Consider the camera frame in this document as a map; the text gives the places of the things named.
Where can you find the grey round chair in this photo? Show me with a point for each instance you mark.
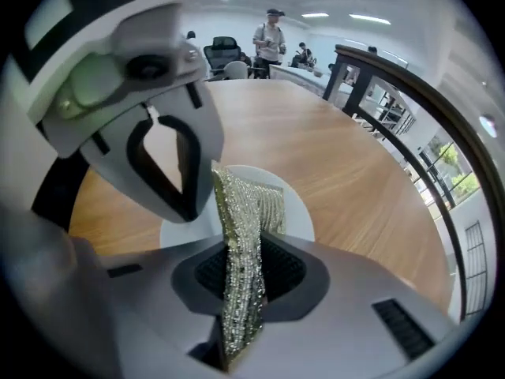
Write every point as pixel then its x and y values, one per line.
pixel 236 70

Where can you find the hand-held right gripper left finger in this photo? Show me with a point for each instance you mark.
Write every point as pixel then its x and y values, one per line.
pixel 138 310

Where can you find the pale knitted cloth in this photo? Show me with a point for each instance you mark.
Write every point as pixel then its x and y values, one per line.
pixel 240 290

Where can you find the black office chair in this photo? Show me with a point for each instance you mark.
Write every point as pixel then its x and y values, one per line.
pixel 221 51

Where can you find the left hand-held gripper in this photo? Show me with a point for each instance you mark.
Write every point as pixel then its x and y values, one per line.
pixel 98 42

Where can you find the white plate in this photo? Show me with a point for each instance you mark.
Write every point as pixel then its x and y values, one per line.
pixel 300 219

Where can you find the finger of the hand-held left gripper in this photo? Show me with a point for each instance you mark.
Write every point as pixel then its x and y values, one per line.
pixel 209 132

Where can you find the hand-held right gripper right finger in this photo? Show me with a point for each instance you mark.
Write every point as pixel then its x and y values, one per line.
pixel 335 322

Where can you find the white table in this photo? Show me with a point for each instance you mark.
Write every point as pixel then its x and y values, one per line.
pixel 292 75

